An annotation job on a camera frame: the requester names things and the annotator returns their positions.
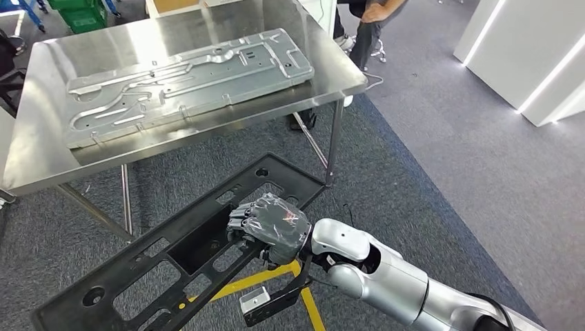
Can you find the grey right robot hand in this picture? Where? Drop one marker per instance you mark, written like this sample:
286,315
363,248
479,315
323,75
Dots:
274,224

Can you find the long black plastic frame part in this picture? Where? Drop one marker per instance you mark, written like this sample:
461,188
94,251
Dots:
64,310

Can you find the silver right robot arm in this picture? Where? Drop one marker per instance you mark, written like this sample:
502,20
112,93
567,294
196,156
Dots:
393,283

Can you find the stainless steel workbench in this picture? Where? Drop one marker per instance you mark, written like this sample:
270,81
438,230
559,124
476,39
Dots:
137,27

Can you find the stamped silver metal panel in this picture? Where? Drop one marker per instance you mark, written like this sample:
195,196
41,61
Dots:
192,82

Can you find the person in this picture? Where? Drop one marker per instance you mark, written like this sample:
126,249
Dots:
365,41

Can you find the person's hand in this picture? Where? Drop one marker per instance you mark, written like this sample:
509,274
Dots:
374,13

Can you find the cardboard box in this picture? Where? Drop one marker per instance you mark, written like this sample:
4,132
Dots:
173,5

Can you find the green plastic crate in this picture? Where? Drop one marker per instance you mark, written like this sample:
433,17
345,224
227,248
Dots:
82,16

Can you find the white display stand with lights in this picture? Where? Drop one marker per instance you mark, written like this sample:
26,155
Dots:
516,55

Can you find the black chair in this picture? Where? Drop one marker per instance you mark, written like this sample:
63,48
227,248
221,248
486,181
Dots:
9,68

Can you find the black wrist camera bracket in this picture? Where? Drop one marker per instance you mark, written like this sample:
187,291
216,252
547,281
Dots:
283,297

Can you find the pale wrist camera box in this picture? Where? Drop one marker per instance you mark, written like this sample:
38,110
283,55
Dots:
255,300

